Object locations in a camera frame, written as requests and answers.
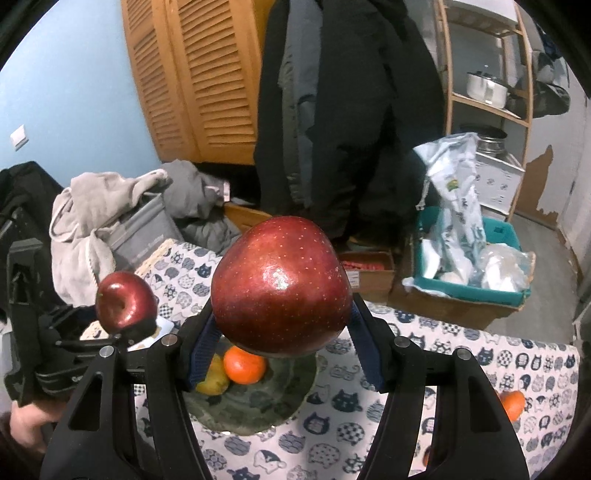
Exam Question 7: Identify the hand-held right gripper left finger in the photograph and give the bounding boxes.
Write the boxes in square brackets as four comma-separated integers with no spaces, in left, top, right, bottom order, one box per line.
[41,299,223,480]

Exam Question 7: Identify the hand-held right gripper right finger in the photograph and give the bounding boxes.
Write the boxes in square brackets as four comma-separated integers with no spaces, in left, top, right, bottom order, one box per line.
[347,295,532,480]

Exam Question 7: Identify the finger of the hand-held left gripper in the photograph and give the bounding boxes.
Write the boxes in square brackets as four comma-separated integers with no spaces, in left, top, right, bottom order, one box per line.
[107,320,159,347]

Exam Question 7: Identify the orange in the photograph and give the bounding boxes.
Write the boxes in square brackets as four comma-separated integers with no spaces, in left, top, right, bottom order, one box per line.
[500,390,527,424]
[223,346,268,385]

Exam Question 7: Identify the green glass bowl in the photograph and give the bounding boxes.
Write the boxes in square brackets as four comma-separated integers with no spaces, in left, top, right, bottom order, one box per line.
[182,336,320,435]

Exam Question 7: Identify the dark red apple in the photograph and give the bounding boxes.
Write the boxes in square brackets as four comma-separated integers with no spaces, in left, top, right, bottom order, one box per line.
[210,215,354,359]

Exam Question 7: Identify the person's left hand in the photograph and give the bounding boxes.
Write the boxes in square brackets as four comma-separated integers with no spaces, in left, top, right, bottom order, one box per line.
[9,401,62,452]

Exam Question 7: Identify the small cardboard box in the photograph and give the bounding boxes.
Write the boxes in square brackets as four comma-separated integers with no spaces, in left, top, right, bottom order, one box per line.
[338,250,396,304]

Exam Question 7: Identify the cat print cloth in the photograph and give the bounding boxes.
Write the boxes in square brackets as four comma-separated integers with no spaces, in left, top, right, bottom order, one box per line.
[133,239,581,480]

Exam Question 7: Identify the large cardboard box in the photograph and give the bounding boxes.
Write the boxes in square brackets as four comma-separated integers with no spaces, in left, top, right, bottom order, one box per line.
[387,276,528,332]

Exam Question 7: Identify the grey fabric bin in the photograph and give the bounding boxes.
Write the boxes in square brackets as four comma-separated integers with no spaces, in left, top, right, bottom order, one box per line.
[108,193,182,274]

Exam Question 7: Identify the grey garment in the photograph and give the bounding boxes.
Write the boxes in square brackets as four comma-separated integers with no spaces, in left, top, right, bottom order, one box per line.
[161,159,244,258]

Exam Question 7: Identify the wooden drawer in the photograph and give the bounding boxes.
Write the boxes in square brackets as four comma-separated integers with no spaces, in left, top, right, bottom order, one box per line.
[223,202,274,241]

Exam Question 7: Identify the clear plastic bag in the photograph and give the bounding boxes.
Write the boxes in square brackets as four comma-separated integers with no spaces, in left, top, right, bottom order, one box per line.
[470,242,533,293]

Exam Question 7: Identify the black fabric chair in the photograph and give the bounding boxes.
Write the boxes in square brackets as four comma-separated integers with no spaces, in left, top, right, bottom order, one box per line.
[0,161,66,315]

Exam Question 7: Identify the white rice bag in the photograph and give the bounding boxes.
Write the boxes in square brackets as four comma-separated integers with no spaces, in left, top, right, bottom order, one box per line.
[413,132,489,283]

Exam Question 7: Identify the teal plastic basket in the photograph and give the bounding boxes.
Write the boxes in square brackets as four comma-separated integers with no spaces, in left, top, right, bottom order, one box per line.
[412,207,533,308]

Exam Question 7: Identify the white printed drawer box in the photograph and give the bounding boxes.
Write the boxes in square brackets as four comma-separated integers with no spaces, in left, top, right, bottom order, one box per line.
[475,150,526,216]

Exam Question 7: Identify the black hooded coat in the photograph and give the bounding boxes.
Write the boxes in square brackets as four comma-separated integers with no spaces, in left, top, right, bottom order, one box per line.
[253,0,447,241]

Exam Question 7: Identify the steel stockpot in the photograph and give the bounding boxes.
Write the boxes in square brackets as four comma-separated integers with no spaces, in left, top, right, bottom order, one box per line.
[475,128,509,156]

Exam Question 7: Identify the dark grey jacket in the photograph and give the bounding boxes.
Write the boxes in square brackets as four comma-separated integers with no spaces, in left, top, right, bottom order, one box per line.
[276,28,325,209]

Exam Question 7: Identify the wooden louvered wardrobe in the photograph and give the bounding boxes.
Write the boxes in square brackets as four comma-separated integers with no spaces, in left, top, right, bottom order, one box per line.
[120,0,265,168]

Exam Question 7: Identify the steel cooking pot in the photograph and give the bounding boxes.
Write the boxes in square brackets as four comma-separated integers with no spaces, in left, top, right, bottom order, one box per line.
[465,69,512,110]

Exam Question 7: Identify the wooden shelf rack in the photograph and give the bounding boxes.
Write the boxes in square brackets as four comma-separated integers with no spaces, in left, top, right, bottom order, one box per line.
[433,0,537,223]

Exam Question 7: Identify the olive hanging bag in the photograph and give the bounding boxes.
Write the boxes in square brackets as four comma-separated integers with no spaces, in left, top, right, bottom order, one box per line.
[530,50,572,119]

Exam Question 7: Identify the white storage bin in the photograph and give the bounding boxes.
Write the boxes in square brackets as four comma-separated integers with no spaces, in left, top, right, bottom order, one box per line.
[448,0,520,23]

